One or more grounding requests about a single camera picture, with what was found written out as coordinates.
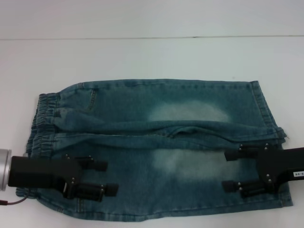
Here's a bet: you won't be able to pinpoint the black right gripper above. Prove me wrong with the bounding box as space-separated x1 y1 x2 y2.
222 143 304 198

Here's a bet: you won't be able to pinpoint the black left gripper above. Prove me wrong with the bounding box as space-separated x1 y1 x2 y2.
8 155 119 203

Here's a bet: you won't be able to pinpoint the blue denim shorts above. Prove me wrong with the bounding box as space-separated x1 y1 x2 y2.
15 80 293 217

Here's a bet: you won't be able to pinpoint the grey cable with red connector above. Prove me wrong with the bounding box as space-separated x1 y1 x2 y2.
0 189 33 207

